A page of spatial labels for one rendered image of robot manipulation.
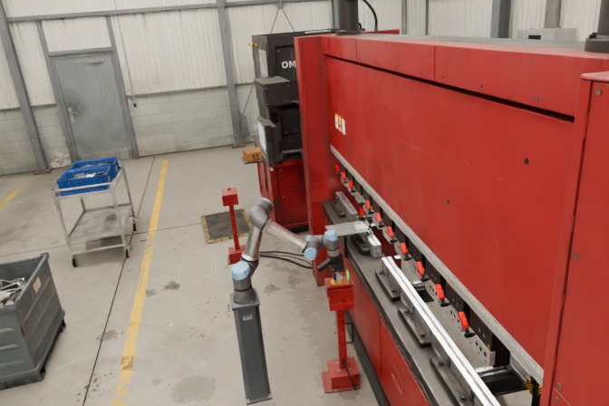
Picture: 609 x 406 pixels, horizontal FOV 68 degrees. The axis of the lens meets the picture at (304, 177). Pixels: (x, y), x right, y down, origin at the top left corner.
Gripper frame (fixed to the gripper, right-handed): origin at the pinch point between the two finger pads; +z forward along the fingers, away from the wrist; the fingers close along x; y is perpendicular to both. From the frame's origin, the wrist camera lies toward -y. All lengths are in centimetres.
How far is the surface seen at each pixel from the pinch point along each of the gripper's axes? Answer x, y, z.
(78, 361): 62, -209, 66
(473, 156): -103, 47, -106
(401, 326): -55, 27, -2
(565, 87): -146, 52, -135
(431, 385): -96, 28, -1
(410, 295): -43, 36, -10
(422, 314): -59, 38, -10
